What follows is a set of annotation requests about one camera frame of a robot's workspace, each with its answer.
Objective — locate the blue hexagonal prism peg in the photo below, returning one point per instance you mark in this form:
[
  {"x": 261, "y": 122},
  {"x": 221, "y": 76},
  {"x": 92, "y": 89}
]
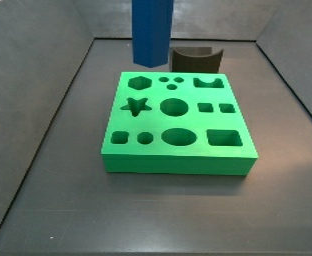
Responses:
[{"x": 151, "y": 31}]

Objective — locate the green shape sorter block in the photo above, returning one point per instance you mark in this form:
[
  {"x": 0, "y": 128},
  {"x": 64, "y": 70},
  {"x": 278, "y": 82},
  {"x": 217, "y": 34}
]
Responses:
[{"x": 177, "y": 124}]

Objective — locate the black curved arch piece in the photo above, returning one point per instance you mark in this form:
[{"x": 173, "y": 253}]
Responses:
[{"x": 195, "y": 59}]

